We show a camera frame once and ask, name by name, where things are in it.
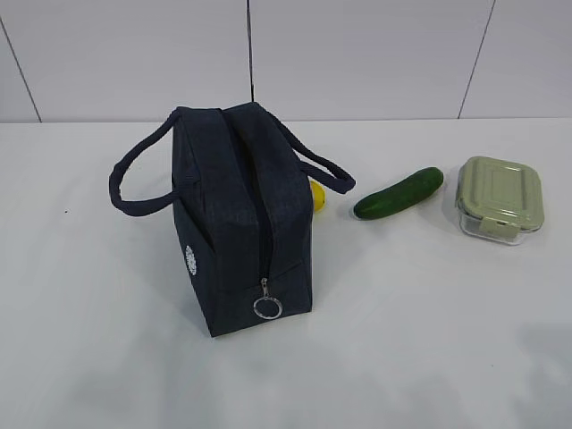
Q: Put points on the yellow lemon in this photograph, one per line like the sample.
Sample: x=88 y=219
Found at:
x=319 y=196

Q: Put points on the glass container green lid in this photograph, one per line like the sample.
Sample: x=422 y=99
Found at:
x=499 y=200

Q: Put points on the dark blue lunch bag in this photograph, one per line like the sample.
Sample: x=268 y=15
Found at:
x=242 y=208

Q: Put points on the green cucumber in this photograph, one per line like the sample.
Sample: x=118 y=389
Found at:
x=409 y=192

